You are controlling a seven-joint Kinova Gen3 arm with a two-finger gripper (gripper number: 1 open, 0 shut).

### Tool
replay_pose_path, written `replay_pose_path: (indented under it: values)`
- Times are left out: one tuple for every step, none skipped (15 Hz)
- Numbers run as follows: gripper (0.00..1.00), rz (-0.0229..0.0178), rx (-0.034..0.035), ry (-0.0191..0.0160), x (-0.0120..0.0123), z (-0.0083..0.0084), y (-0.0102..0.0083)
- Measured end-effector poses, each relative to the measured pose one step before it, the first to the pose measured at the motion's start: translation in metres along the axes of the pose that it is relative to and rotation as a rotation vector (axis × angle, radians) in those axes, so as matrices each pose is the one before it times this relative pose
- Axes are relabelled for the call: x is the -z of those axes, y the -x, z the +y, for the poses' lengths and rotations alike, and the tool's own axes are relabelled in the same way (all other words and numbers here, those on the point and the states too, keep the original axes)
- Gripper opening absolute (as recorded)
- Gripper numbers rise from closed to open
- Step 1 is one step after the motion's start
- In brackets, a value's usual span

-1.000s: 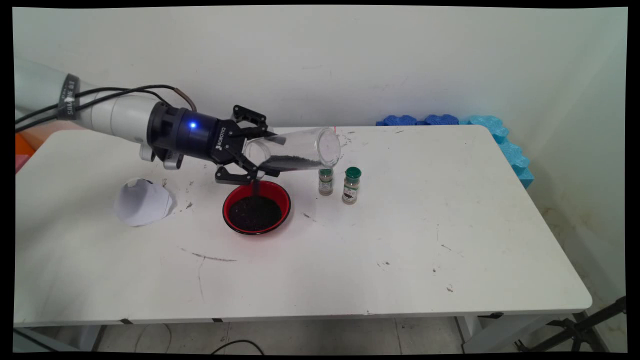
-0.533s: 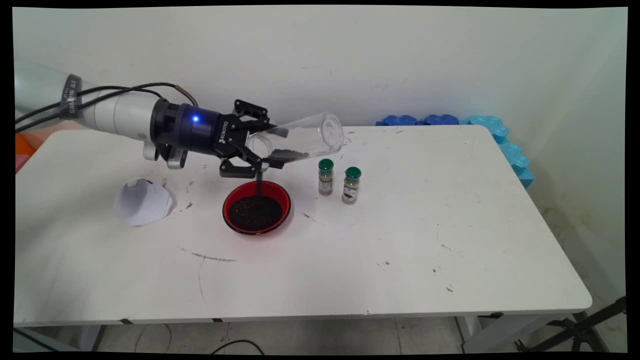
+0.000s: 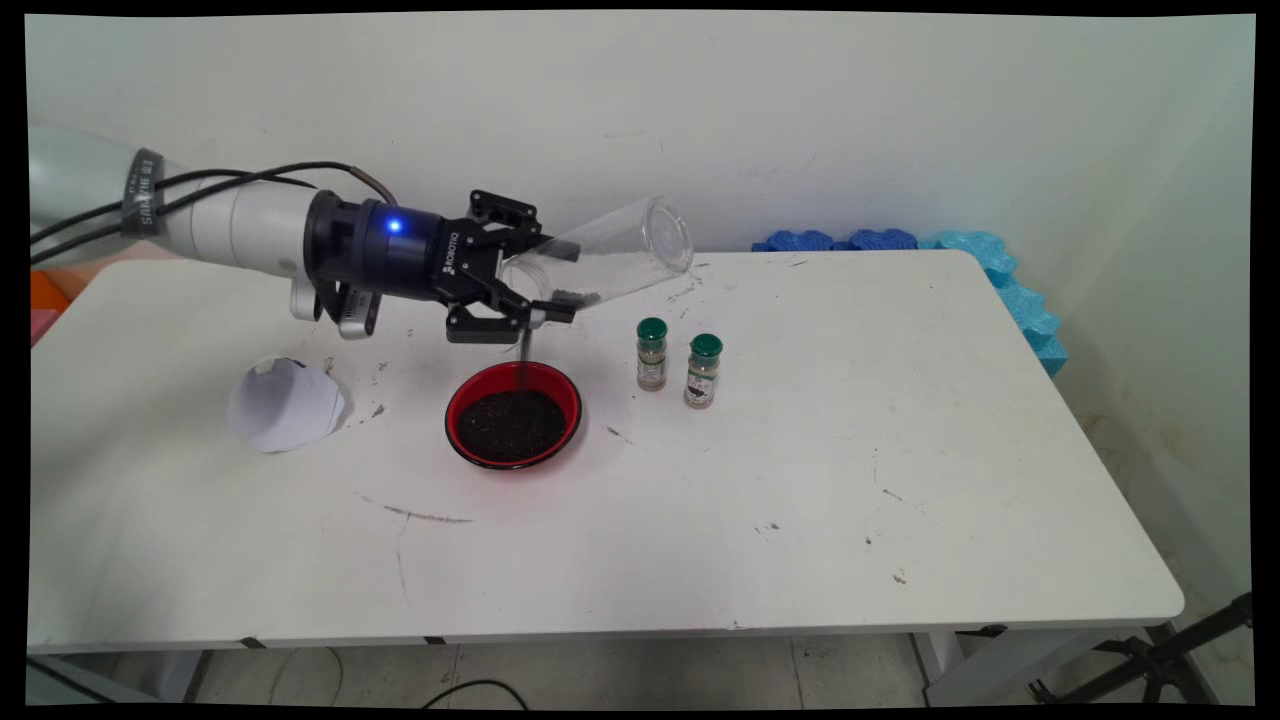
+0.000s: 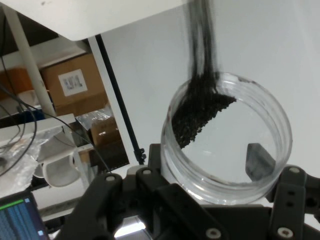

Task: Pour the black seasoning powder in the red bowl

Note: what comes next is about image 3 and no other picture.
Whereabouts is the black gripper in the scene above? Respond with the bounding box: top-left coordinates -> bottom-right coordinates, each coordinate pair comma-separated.
303,188 -> 581,346

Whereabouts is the clear plastic jar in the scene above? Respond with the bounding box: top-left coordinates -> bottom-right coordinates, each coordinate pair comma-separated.
500,195 -> 695,309

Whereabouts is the red bowl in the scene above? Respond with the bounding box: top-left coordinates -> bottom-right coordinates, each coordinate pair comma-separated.
444,361 -> 584,472

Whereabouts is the black seeds heap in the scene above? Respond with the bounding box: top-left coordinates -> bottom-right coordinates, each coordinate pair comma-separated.
457,389 -> 566,463

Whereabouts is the green-capped spice bottle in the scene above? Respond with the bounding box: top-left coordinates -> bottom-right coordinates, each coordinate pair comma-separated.
636,317 -> 669,392
684,333 -> 724,410

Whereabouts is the white paper funnel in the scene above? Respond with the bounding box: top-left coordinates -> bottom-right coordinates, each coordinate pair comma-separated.
226,357 -> 347,454

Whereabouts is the orange box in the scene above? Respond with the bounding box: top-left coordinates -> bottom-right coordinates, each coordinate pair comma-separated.
30,268 -> 73,313

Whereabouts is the light blue foam mat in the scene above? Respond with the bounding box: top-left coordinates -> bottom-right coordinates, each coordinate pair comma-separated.
918,230 -> 1069,379

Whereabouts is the black tripod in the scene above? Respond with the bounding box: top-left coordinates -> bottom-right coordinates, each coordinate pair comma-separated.
1030,592 -> 1253,705

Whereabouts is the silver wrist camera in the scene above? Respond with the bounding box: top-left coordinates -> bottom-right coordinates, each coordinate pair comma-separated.
318,283 -> 382,341

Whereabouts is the black cable with tan sleeve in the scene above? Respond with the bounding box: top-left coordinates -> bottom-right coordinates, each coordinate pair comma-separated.
30,160 -> 399,246

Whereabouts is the black strap with text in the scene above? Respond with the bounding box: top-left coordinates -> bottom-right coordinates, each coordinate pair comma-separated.
120,148 -> 167,237

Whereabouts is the black looped floor cable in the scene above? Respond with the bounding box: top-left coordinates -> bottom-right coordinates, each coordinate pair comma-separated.
420,680 -> 531,711

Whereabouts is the white table leg frame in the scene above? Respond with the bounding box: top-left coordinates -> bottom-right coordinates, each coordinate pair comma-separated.
912,628 -> 1101,707

